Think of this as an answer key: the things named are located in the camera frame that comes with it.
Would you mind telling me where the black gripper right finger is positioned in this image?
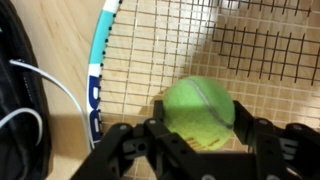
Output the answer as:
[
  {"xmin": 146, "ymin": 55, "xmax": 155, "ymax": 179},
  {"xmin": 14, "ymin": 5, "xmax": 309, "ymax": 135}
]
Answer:
[{"xmin": 233, "ymin": 99, "xmax": 320, "ymax": 180}]

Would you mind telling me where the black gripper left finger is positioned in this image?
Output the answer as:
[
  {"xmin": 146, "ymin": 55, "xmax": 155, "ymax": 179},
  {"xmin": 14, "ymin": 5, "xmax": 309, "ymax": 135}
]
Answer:
[{"xmin": 71, "ymin": 99, "xmax": 201, "ymax": 180}]

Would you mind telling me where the green tennis ball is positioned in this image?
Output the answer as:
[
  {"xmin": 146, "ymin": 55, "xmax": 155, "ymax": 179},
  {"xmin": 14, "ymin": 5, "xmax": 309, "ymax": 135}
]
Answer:
[{"xmin": 162, "ymin": 75, "xmax": 236, "ymax": 152}]

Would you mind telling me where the white blue teal tennis racket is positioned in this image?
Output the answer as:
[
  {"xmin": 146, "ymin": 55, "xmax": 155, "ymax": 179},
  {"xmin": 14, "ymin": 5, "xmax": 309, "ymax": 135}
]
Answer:
[{"xmin": 85, "ymin": 0, "xmax": 320, "ymax": 180}]

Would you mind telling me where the black fabric pouch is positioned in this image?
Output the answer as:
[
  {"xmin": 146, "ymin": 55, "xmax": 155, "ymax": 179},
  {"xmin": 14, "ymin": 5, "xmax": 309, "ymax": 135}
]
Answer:
[{"xmin": 0, "ymin": 0, "xmax": 53, "ymax": 180}]

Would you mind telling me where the white charging cable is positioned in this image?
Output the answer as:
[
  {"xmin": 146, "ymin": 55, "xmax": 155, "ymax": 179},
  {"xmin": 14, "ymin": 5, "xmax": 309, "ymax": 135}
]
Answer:
[{"xmin": 0, "ymin": 59, "xmax": 95, "ymax": 151}]

